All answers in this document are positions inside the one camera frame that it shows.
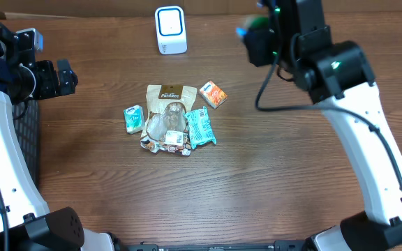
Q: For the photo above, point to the brown beige snack pouch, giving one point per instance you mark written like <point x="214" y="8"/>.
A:
<point x="166" y="127"/>

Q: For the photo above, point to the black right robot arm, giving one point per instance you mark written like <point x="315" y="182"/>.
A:
<point x="340" y="82"/>

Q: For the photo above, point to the orange packet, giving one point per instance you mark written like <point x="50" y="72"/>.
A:
<point x="213" y="94"/>

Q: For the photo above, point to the cardboard backdrop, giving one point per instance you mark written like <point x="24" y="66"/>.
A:
<point x="134" y="8"/>

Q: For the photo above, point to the teal snack packet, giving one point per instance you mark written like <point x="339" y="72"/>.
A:
<point x="200" y="131"/>

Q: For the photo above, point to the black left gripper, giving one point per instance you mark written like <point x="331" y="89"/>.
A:
<point x="53" y="87"/>

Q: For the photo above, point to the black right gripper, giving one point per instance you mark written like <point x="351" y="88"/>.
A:
<point x="252" y="40"/>

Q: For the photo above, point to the grey plastic mesh basket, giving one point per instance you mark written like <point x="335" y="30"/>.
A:
<point x="27" y="129"/>

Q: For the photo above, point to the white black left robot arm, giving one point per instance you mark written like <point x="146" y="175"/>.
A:
<point x="26" y="222"/>

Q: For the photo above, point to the green lid jar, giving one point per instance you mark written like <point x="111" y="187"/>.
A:
<point x="252" y="22"/>

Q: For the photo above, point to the small teal tissue pack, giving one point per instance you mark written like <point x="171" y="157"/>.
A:
<point x="134" y="118"/>

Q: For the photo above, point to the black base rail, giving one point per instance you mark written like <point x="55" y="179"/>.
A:
<point x="222" y="247"/>

